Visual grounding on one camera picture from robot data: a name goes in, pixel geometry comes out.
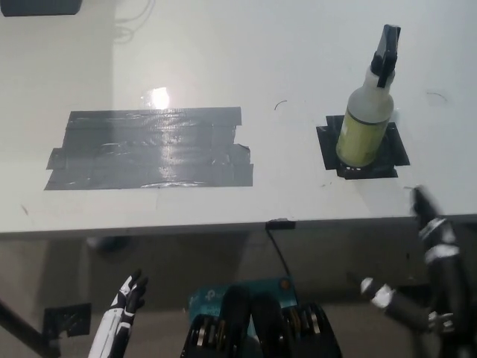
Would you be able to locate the large grey tape patch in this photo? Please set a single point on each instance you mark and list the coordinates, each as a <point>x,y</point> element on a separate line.
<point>156,149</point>

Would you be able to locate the black robot legs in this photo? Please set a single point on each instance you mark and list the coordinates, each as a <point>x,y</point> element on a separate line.
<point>268,328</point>

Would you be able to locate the black table leg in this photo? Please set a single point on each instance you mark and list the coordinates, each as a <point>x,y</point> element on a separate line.
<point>26,328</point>

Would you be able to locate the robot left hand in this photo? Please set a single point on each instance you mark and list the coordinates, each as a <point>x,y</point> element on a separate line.
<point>123,309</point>

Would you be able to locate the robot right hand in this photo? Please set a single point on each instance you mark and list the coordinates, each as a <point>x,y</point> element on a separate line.
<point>441,257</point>

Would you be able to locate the black box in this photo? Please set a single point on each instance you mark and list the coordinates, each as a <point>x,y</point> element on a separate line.
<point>37,6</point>

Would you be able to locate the spray bottle with black trigger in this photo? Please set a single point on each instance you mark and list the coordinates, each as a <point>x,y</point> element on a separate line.
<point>363,123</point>

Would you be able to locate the small black tape square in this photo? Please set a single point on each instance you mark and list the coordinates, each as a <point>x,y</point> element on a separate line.
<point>391,153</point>

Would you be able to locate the teal network device box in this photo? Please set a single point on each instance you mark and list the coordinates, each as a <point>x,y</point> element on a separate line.
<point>210,298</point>

